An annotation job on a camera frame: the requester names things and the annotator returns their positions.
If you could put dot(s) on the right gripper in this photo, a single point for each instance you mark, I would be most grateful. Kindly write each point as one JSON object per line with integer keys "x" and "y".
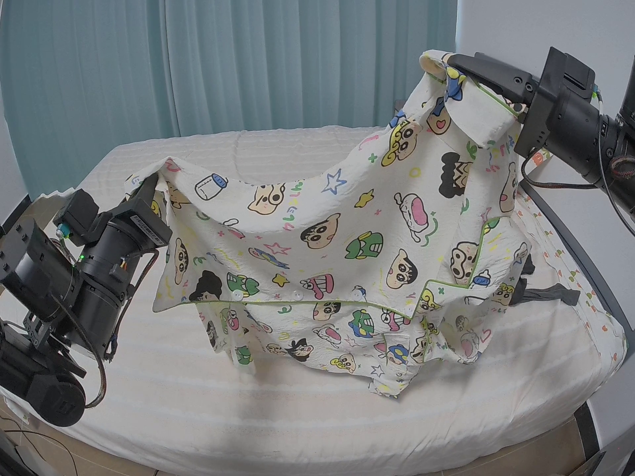
{"x": 565, "y": 132}

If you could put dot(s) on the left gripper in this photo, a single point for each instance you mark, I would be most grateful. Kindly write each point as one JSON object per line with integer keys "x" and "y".
{"x": 129, "y": 246}

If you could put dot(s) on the white printed pyjama top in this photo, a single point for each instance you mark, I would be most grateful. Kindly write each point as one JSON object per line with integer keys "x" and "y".
{"x": 322, "y": 216}

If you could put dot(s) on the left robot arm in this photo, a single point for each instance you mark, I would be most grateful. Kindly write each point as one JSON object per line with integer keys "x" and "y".
{"x": 29, "y": 270}

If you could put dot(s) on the pile of clothes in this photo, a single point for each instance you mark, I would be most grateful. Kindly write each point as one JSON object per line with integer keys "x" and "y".
{"x": 545, "y": 295}

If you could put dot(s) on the bed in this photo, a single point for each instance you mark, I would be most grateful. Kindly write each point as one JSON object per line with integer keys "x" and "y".
{"x": 297, "y": 414}

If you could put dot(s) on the blue-green curtain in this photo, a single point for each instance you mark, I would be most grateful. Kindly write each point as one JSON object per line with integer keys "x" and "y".
{"x": 248, "y": 42}

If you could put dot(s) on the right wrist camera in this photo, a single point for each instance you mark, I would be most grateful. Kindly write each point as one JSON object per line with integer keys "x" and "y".
{"x": 565, "y": 72}

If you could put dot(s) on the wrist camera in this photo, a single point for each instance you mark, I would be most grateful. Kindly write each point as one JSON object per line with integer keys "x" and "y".
{"x": 565, "y": 72}
{"x": 79, "y": 211}

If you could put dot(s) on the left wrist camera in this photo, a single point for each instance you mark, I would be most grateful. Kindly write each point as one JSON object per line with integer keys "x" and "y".
{"x": 79, "y": 211}

